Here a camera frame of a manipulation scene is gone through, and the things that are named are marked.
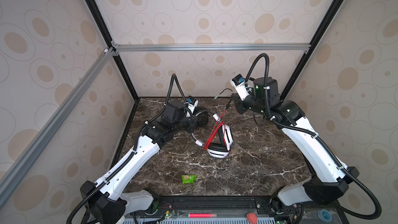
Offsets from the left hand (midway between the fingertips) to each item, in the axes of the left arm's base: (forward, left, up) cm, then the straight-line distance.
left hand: (200, 116), depth 70 cm
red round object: (-37, -23, -27) cm, 51 cm away
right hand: (+6, -15, +8) cm, 18 cm away
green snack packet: (-20, +6, -28) cm, 35 cm away
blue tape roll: (-35, -58, -29) cm, 74 cm away
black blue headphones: (+2, -1, -1) cm, 2 cm away
